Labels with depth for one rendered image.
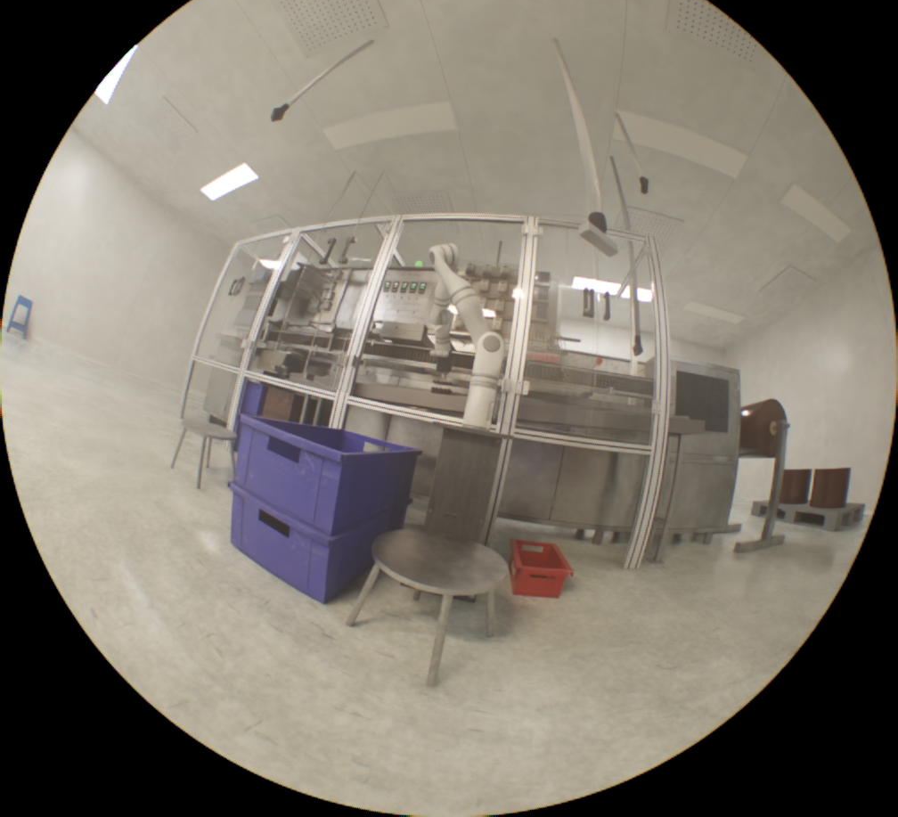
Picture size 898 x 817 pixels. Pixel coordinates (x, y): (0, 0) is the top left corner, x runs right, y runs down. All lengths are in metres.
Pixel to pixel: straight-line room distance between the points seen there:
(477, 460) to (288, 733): 0.82
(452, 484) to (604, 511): 1.07
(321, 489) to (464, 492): 0.41
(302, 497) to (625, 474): 1.55
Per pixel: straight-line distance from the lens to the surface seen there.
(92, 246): 5.43
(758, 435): 2.26
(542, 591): 1.10
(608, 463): 1.71
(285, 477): 0.79
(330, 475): 0.70
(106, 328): 5.40
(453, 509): 0.90
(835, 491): 3.43
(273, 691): 0.64
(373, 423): 1.81
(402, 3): 2.29
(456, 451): 0.87
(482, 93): 2.37
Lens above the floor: 0.53
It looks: 12 degrees up
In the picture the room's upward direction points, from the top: 12 degrees clockwise
